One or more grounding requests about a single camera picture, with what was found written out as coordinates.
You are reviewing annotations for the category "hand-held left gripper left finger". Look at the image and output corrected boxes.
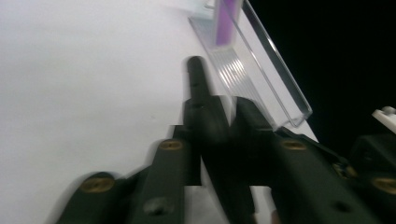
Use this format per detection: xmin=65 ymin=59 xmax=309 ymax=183
xmin=170 ymin=95 xmax=232 ymax=188

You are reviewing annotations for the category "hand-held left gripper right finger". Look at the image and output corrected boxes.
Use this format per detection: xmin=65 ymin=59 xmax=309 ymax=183
xmin=230 ymin=96 xmax=277 ymax=188

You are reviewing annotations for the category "clear plastic tray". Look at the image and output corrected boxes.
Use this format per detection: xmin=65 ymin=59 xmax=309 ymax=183
xmin=188 ymin=0 xmax=314 ymax=131

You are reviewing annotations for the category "blue phone case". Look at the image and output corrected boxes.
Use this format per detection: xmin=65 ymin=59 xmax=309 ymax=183
xmin=213 ymin=0 xmax=245 ymax=48

